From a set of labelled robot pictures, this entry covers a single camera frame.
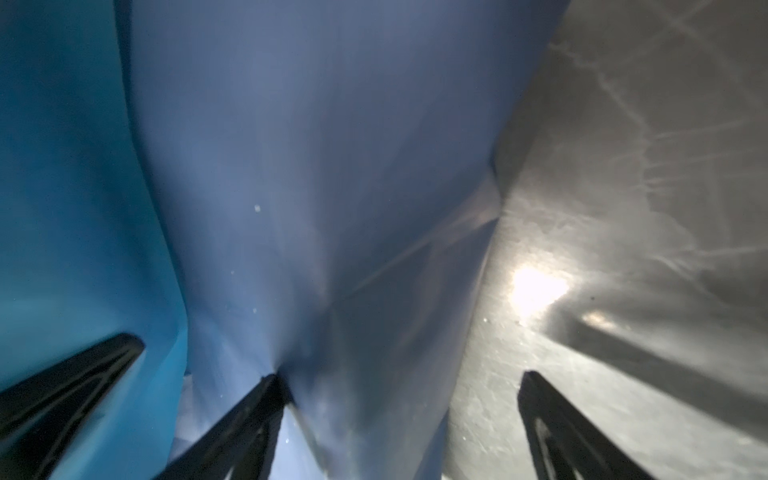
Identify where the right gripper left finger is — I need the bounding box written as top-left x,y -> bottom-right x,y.
156,374 -> 289,480

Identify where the light blue wrapping paper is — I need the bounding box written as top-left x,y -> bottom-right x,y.
1,1 -> 567,479

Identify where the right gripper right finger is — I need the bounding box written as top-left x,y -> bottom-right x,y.
517,370 -> 653,480

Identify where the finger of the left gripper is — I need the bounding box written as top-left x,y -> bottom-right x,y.
1,333 -> 145,479

